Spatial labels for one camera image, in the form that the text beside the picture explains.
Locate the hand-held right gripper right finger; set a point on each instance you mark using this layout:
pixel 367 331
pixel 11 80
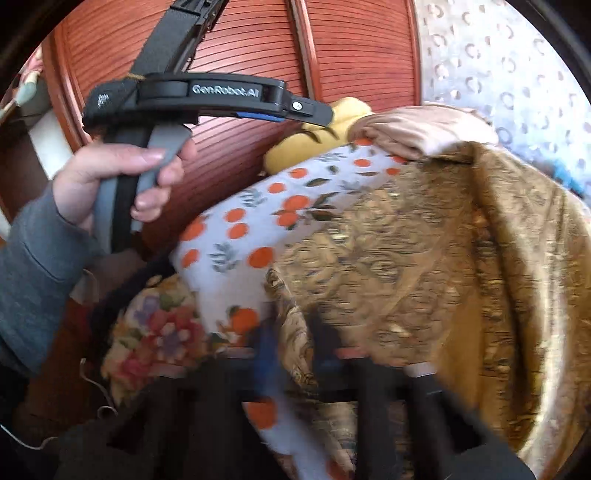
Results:
pixel 328 346

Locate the beige pink cloth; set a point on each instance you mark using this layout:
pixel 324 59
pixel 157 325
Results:
pixel 415 131

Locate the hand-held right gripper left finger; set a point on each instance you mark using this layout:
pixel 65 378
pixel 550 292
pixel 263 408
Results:
pixel 272 364

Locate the white orange-print cloth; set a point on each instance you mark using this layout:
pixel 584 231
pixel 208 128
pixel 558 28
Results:
pixel 231 240

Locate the golden patterned shirt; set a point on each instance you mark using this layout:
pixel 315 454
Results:
pixel 415 258

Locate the blue box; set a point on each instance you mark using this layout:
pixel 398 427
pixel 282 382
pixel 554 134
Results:
pixel 568 177

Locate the person's left forearm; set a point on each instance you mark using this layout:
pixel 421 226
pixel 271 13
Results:
pixel 32 277

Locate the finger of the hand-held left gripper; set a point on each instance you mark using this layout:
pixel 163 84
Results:
pixel 307 110
pixel 258 116

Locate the floral bed sheet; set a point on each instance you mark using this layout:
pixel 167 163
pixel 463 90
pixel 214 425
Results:
pixel 157 332

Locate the sheer circle-patterned wall curtain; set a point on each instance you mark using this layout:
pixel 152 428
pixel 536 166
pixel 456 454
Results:
pixel 485 55

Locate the person's left hand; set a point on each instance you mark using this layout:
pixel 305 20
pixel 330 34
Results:
pixel 92 170

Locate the red-brown slatted wooden wardrobe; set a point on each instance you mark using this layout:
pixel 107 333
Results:
pixel 360 46

